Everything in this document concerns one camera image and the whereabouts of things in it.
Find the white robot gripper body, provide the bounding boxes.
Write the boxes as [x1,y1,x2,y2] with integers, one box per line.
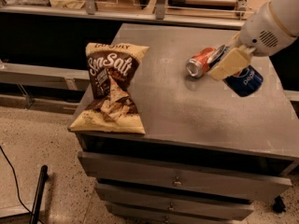
[239,2,298,56]

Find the bottom cabinet drawer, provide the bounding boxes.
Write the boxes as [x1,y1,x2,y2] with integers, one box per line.
[106,203,240,224]

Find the middle cabinet drawer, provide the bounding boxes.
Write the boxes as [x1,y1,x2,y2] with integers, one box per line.
[95,183,254,221]

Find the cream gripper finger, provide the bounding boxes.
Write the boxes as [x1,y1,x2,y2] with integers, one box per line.
[226,33,240,48]
[207,45,255,80]

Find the black floor cable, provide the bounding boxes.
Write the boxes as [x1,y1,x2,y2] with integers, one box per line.
[0,145,45,224]

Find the cluttered background shelf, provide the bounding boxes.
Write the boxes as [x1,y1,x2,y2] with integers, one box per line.
[0,0,268,26]

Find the grey metal drawer cabinet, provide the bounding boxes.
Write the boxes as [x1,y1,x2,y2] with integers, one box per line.
[67,22,299,224]

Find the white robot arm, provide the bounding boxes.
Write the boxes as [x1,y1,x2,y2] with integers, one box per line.
[208,0,299,80]

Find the black cabinet caster wheel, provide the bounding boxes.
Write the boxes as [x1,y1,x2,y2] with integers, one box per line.
[273,196,286,214]

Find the cabinet drawer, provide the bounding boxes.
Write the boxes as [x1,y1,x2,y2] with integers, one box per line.
[78,151,292,202]
[95,183,254,221]
[106,203,240,224]

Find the red soda can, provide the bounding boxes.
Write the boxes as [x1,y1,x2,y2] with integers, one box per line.
[186,48,216,78]

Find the black pole on floor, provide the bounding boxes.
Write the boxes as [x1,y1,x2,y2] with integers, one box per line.
[29,165,48,224]

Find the grey metal bench rail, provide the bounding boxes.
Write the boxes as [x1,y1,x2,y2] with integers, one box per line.
[0,62,90,91]

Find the blue pepsi can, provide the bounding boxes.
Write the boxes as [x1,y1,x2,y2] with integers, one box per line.
[222,64,263,97]

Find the sea salt chips bag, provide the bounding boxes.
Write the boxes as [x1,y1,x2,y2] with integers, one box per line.
[70,43,149,134]

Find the top cabinet drawer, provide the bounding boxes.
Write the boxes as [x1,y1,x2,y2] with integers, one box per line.
[78,151,292,202]

